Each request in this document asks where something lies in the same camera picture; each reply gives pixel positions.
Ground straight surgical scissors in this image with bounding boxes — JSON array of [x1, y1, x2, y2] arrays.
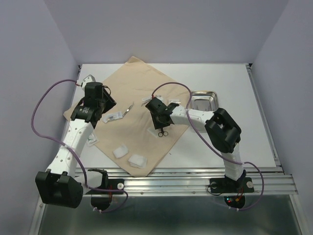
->
[[158, 128, 168, 138]]

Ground stainless steel tray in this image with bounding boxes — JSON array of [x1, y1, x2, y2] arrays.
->
[[190, 91, 219, 112]]

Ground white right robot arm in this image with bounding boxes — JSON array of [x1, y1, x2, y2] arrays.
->
[[145, 97, 244, 191]]

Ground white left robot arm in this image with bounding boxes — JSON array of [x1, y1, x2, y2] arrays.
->
[[35, 75, 116, 208]]

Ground clear packet black part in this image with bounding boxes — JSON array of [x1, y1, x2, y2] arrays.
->
[[102, 111, 123, 123]]

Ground white foil blade packet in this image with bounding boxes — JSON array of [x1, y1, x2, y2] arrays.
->
[[147, 128, 159, 138]]

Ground small clear needle packet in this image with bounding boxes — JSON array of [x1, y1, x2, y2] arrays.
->
[[168, 99, 181, 105]]

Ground white packet under forceps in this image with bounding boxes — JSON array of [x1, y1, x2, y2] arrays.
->
[[141, 96, 152, 103]]

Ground angled steel tweezers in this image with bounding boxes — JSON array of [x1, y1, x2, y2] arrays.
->
[[122, 102, 134, 117]]

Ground green suture packet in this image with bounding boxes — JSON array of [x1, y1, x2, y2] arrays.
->
[[87, 133, 99, 147]]

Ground beige cloth drape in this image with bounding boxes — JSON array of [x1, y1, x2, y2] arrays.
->
[[79, 57, 189, 177]]

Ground white gauze pad stack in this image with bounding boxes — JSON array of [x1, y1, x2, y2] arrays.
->
[[128, 154, 147, 169]]

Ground white gauze pad left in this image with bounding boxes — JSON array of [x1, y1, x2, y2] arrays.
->
[[113, 144, 129, 159]]

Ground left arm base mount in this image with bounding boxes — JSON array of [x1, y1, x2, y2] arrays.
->
[[87, 168, 129, 213]]

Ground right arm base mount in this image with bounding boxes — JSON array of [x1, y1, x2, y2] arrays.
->
[[206, 170, 254, 210]]

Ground aluminium mounting rail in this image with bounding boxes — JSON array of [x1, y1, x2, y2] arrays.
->
[[73, 167, 296, 195]]

